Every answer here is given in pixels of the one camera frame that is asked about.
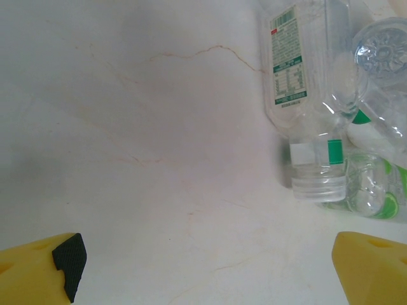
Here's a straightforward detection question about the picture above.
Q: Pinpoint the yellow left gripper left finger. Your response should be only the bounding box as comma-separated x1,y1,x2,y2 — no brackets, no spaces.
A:
0,233,88,305

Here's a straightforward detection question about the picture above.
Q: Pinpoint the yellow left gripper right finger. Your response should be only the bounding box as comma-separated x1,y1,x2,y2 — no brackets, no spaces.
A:
331,231,407,305

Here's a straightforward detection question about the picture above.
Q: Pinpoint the clear bottle lime green label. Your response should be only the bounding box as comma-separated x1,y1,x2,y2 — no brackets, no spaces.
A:
317,147,407,222

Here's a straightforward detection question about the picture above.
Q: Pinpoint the bottle white green label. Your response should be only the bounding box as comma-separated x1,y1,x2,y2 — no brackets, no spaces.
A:
329,85,407,153

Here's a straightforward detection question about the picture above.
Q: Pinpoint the clear bottle blue label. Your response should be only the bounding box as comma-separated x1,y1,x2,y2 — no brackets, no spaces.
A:
351,17,407,93

